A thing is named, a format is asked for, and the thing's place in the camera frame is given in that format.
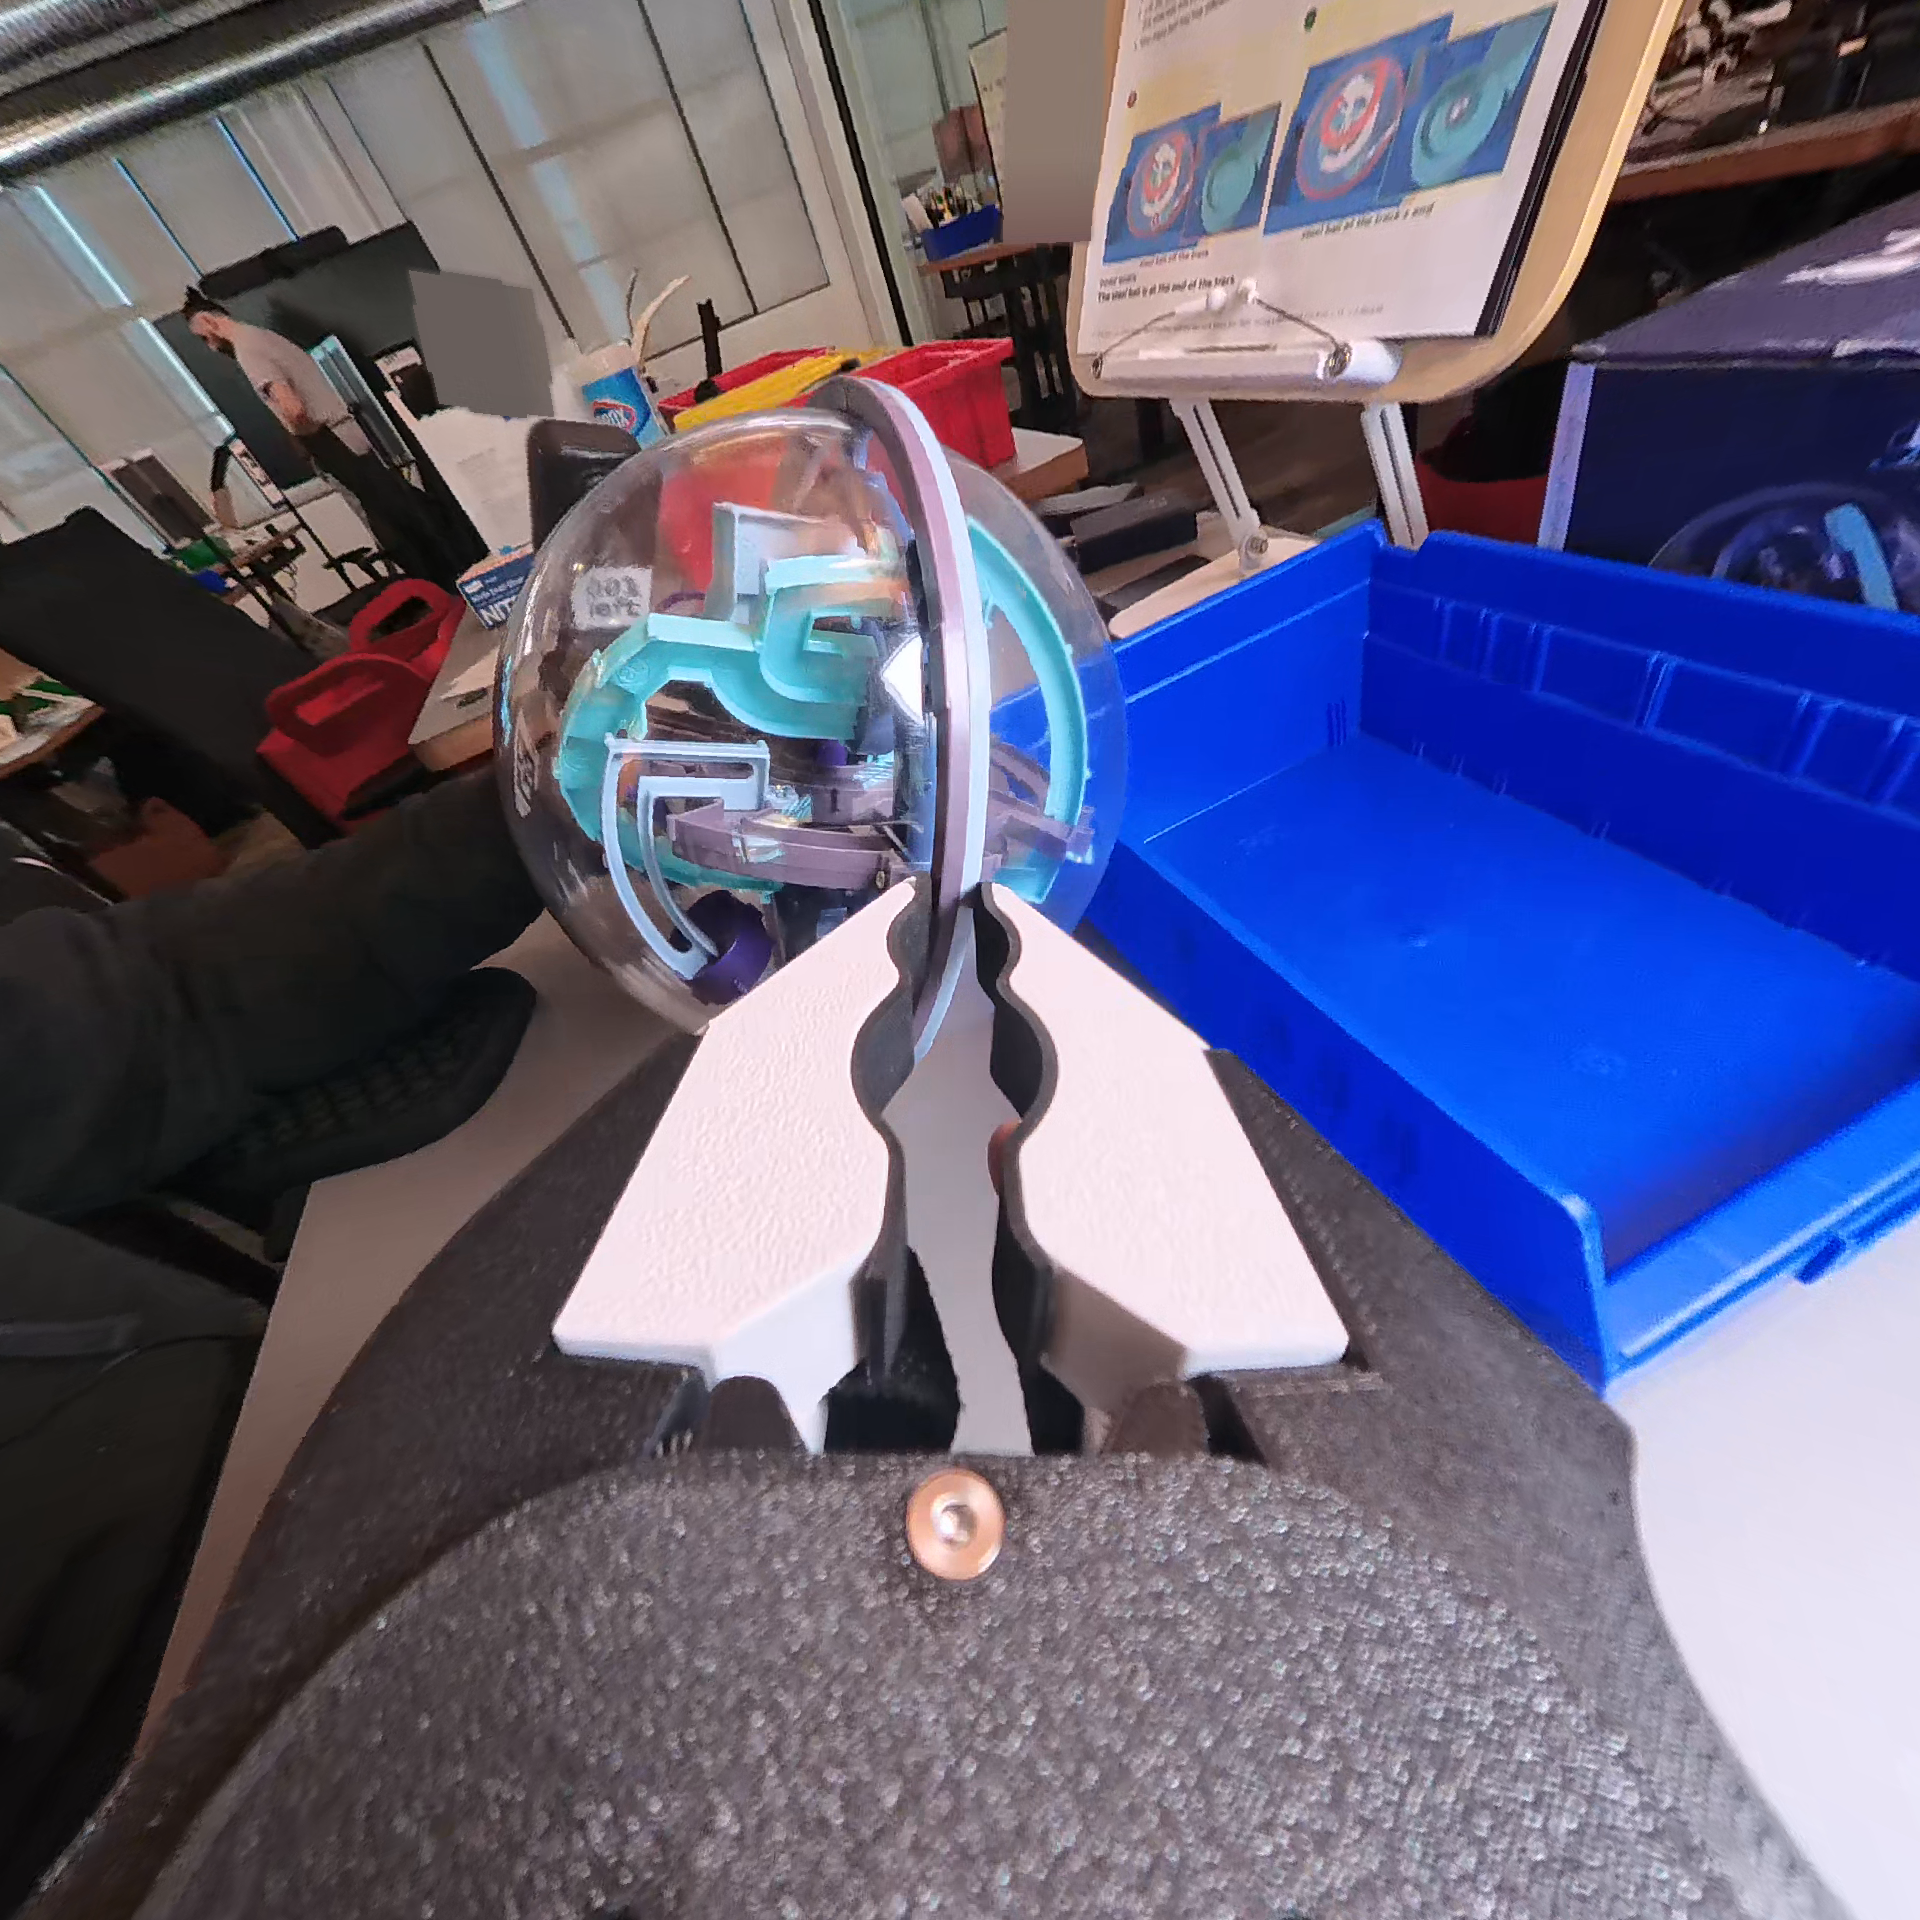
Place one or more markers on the dark maze ball box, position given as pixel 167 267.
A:
pixel 1724 420

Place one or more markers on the silver round air duct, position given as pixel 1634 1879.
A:
pixel 181 60

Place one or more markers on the red ribbed plastic bin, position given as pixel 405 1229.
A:
pixel 960 398

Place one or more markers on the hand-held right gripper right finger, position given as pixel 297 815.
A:
pixel 1185 1201

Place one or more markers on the instruction board on wooden stand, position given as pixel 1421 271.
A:
pixel 1320 150

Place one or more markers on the blue glove box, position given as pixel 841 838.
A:
pixel 499 592

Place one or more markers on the small blue bin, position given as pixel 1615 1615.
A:
pixel 960 233

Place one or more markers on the yellow plastic bin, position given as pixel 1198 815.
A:
pixel 764 375

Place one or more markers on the white cardboard box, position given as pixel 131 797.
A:
pixel 472 481

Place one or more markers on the person's left forearm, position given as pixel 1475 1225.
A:
pixel 255 991

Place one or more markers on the clear plastic maze ball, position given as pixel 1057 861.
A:
pixel 751 720

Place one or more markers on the wooden top office desk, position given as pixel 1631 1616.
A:
pixel 1770 150

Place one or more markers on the blue plastic bin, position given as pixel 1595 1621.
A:
pixel 1501 930

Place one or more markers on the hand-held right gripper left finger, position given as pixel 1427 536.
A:
pixel 721 1201

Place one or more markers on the black power bank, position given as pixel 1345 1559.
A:
pixel 1133 533

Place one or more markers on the black mesh office chair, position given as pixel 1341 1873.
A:
pixel 134 630

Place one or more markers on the wipes canister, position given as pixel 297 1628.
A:
pixel 614 393

